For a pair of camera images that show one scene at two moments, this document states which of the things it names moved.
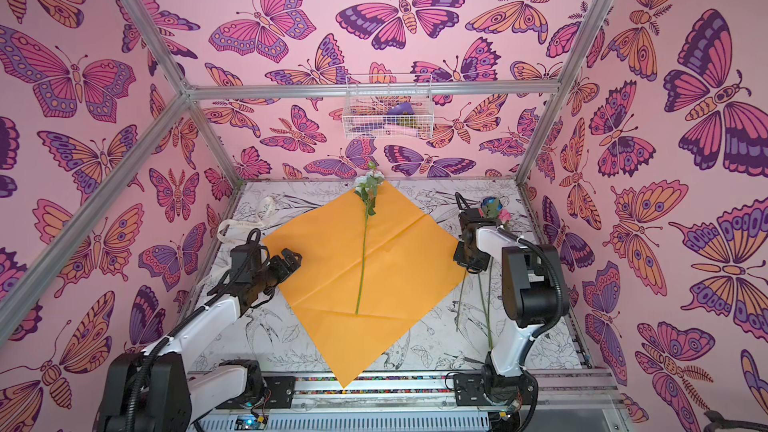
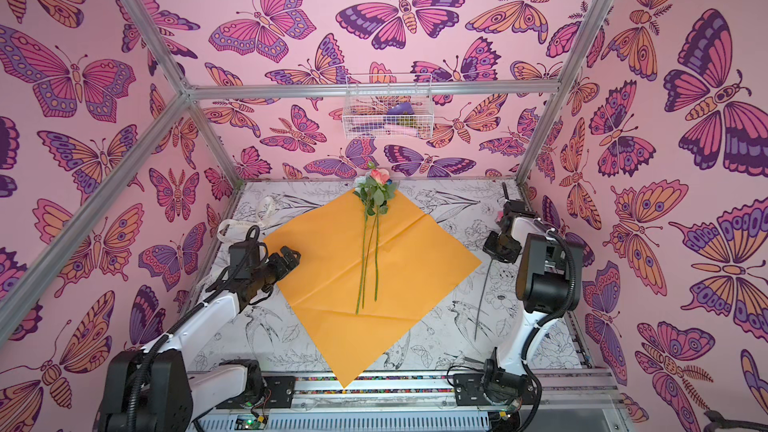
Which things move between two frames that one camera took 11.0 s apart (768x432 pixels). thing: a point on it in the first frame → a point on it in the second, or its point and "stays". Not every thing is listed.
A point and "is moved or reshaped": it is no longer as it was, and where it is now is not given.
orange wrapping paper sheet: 409,265 stays
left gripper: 283,272 stays
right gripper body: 469,249 → 501,244
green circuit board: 248,422 stays
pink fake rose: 504,215 is moved or reshaped
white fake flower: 365,188 stays
